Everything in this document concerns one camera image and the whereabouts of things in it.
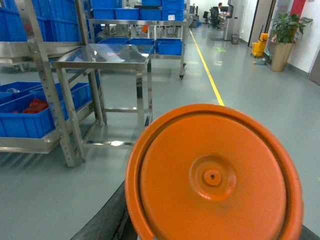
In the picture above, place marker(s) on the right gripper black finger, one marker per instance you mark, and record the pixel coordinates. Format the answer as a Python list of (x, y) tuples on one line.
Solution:
[(112, 222)]

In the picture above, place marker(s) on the orange cylindrical cap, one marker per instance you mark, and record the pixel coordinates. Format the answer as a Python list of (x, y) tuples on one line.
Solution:
[(210, 172)]

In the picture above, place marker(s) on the blue bin with red parts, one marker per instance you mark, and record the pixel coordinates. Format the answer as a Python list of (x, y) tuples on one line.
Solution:
[(15, 122)]

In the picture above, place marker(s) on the steel side table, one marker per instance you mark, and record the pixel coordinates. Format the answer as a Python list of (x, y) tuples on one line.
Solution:
[(106, 63)]

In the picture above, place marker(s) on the steel wheeled cart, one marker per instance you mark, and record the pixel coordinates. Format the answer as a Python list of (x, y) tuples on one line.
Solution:
[(161, 24)]

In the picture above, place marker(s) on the yellow mop bucket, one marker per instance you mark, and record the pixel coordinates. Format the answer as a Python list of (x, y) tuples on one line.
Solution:
[(259, 47)]

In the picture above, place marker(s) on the potted plant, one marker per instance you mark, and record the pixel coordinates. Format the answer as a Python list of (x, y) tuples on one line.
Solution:
[(285, 29)]

